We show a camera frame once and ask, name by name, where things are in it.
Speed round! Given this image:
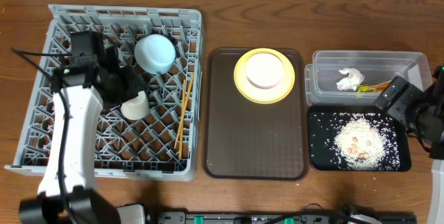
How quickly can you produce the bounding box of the yellow green snack wrapper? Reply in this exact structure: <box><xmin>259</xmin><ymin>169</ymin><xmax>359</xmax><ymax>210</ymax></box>
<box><xmin>356</xmin><ymin>80</ymin><xmax>391</xmax><ymax>93</ymax></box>

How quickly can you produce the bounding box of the white cup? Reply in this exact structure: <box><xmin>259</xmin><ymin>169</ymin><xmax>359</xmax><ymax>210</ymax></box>
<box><xmin>121</xmin><ymin>91</ymin><xmax>149</xmax><ymax>121</ymax></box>

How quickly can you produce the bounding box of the light blue bowl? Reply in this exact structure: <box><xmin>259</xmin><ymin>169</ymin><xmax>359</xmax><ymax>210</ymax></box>
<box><xmin>135</xmin><ymin>34</ymin><xmax>176</xmax><ymax>75</ymax></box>

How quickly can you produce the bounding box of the white tissue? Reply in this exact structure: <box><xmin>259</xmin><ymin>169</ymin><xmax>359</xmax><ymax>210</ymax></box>
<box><xmin>336</xmin><ymin>68</ymin><xmax>365</xmax><ymax>91</ymax></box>

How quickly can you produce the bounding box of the rice and nuts pile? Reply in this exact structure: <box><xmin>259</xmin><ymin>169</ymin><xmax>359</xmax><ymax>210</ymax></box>
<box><xmin>310</xmin><ymin>112</ymin><xmax>402</xmax><ymax>171</ymax></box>

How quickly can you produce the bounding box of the wooden chopstick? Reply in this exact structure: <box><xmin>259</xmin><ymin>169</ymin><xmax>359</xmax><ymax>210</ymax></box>
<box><xmin>178</xmin><ymin>79</ymin><xmax>187</xmax><ymax>160</ymax></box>
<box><xmin>174</xmin><ymin>74</ymin><xmax>194</xmax><ymax>148</ymax></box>

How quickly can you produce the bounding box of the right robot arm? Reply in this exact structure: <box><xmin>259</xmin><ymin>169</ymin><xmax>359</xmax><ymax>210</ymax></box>
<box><xmin>374</xmin><ymin>65</ymin><xmax>443</xmax><ymax>223</ymax></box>

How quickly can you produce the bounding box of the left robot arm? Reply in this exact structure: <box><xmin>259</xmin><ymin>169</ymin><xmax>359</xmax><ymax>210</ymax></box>
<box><xmin>19</xmin><ymin>46</ymin><xmax>146</xmax><ymax>223</ymax></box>

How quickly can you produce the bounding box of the grey dishwasher rack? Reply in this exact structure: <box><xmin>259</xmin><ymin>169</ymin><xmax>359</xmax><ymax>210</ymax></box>
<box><xmin>4</xmin><ymin>3</ymin><xmax>205</xmax><ymax>182</ymax></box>

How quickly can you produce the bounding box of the black waste tray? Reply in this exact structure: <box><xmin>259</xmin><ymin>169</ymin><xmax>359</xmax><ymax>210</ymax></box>
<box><xmin>306</xmin><ymin>105</ymin><xmax>413</xmax><ymax>173</ymax></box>

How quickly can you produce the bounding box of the clear plastic bin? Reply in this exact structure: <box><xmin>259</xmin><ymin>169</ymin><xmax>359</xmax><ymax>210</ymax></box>
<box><xmin>305</xmin><ymin>51</ymin><xmax>432</xmax><ymax>105</ymax></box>

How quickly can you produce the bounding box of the brown plastic tray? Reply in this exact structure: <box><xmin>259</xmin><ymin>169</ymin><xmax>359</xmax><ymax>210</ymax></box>
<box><xmin>203</xmin><ymin>48</ymin><xmax>309</xmax><ymax>181</ymax></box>

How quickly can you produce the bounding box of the pink bowl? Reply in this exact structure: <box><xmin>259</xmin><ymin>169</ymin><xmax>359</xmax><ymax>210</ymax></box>
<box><xmin>245</xmin><ymin>53</ymin><xmax>284</xmax><ymax>89</ymax></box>

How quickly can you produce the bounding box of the yellow plate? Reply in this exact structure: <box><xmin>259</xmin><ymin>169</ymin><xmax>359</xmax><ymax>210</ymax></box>
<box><xmin>233</xmin><ymin>48</ymin><xmax>296</xmax><ymax>104</ymax></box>

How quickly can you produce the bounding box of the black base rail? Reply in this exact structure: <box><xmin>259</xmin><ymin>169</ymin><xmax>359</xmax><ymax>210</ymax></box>
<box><xmin>146</xmin><ymin>212</ymin><xmax>418</xmax><ymax>224</ymax></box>

